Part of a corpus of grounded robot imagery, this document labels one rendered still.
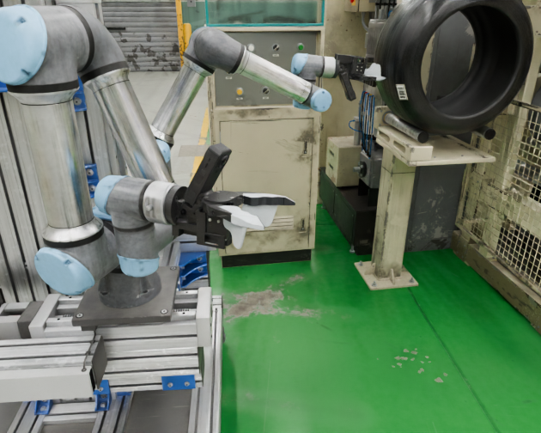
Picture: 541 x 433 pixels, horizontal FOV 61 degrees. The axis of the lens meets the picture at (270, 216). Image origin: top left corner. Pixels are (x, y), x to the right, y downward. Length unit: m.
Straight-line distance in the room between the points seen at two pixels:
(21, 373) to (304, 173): 1.69
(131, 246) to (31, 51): 0.36
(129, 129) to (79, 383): 0.57
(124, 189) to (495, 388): 1.67
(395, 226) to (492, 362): 0.76
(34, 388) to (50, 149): 0.55
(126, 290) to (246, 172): 1.38
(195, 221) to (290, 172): 1.65
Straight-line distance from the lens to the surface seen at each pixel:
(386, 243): 2.46
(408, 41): 1.79
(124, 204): 0.84
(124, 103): 0.96
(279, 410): 1.84
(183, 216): 0.81
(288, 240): 2.58
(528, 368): 2.25
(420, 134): 1.86
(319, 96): 1.61
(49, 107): 0.89
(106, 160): 1.26
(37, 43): 0.85
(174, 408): 1.59
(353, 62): 1.79
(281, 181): 2.43
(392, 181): 2.31
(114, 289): 1.13
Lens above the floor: 1.37
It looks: 25 degrees down
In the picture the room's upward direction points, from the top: straight up
